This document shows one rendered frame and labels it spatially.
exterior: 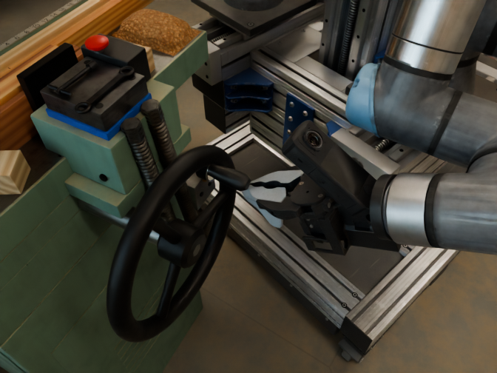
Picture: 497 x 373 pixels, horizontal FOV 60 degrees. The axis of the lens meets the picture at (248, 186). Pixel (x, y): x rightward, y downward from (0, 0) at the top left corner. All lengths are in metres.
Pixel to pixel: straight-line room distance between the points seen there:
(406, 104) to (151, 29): 0.49
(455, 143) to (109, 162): 0.40
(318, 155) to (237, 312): 1.04
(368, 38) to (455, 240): 0.66
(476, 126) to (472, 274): 1.23
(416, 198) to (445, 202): 0.03
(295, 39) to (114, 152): 0.72
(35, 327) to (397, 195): 0.57
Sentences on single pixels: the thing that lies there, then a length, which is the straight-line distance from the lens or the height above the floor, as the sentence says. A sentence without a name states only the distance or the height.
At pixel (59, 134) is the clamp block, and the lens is 0.61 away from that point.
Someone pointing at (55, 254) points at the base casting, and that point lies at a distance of 0.72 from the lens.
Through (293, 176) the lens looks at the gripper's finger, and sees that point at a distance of 0.55.
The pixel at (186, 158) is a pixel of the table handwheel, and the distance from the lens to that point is 0.53.
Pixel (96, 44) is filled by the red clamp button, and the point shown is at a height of 1.02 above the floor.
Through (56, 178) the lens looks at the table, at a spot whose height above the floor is 0.88.
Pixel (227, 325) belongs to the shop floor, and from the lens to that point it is 1.44.
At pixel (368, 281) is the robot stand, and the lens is 1.31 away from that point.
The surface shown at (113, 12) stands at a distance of 0.89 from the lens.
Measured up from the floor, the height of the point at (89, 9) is 0.95.
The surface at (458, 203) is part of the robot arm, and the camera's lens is 0.43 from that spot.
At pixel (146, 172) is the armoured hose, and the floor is 0.89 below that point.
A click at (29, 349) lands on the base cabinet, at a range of 0.80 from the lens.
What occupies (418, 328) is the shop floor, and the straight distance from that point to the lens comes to 1.53.
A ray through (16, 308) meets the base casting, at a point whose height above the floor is 0.75.
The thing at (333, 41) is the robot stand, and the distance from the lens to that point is 1.10.
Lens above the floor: 1.33
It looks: 50 degrees down
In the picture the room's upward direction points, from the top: straight up
